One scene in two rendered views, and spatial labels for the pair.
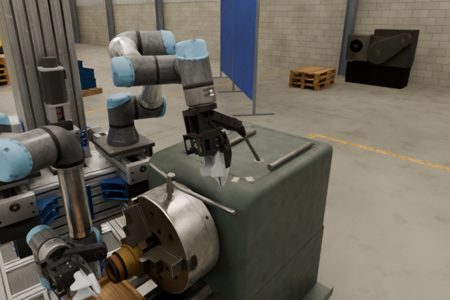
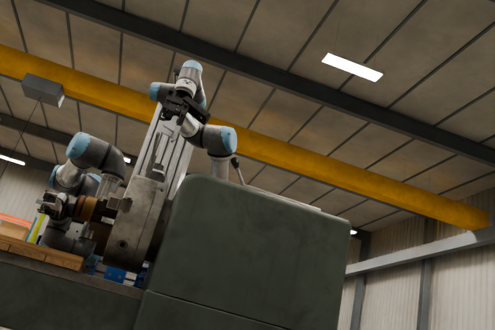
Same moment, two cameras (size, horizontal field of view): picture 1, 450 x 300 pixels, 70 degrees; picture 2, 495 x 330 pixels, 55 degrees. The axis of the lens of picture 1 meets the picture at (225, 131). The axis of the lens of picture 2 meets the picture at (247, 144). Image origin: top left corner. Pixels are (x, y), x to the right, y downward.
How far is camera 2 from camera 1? 1.48 m
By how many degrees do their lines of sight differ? 58
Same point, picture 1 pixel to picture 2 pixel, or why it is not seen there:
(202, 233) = (149, 193)
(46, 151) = (99, 146)
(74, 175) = (108, 183)
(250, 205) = (194, 177)
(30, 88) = not seen: hidden behind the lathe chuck
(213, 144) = (174, 107)
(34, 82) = not seen: hidden behind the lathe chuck
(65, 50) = (174, 168)
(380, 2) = not seen: outside the picture
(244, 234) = (179, 201)
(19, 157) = (83, 138)
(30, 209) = (73, 236)
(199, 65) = (187, 69)
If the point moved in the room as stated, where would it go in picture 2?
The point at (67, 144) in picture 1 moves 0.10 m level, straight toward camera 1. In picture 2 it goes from (116, 155) to (107, 144)
